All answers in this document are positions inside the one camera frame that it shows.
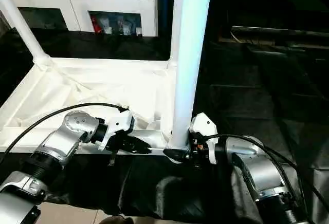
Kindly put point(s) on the white plastic table top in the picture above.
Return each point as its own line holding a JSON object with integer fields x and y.
{"x": 92, "y": 85}

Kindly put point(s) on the white plastic table leg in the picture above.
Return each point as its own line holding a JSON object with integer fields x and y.
{"x": 23, "y": 29}
{"x": 173, "y": 18}
{"x": 190, "y": 49}

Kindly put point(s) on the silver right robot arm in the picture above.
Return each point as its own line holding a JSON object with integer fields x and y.
{"x": 262, "y": 170}

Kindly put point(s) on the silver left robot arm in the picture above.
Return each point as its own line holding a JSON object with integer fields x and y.
{"x": 64, "y": 136}

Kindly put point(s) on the black plastic table mat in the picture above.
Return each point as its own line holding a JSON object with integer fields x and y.
{"x": 267, "y": 100}

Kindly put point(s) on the black flat bar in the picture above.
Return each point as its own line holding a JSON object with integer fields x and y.
{"x": 282, "y": 31}

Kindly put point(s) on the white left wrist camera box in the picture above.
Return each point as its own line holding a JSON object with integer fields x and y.
{"x": 117, "y": 125}

